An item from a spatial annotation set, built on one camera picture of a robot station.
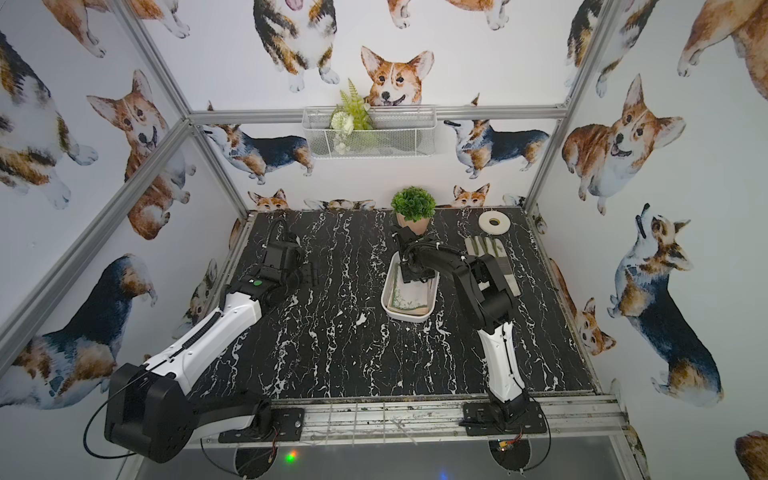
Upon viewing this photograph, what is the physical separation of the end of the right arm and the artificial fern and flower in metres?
0.30

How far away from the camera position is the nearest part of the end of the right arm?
0.75m

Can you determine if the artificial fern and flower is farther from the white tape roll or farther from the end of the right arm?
the white tape roll

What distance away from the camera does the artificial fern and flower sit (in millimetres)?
808
